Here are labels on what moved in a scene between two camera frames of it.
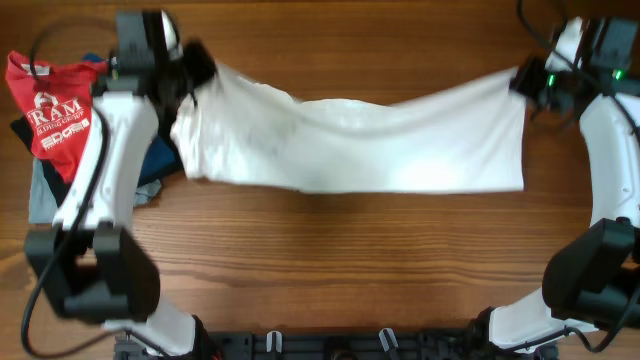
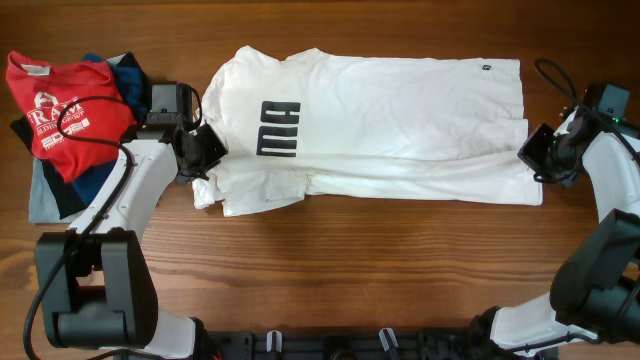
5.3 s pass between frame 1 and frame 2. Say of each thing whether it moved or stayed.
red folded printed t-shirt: stayed
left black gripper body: moved
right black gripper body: moved
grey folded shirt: stayed
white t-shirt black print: moved
